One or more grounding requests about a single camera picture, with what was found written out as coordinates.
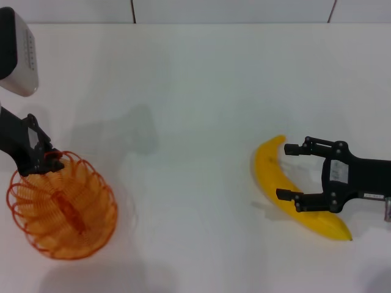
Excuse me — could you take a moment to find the orange wire basket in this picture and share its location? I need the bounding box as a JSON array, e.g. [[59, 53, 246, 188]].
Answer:
[[7, 150, 119, 261]]

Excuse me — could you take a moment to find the yellow banana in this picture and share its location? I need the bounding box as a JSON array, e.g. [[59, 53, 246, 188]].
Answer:
[[249, 135, 353, 242]]

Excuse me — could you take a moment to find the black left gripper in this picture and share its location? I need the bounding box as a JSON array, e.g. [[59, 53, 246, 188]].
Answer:
[[0, 106, 65, 178]]

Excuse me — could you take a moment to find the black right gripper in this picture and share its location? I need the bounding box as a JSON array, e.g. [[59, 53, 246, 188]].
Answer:
[[275, 136, 391, 214]]

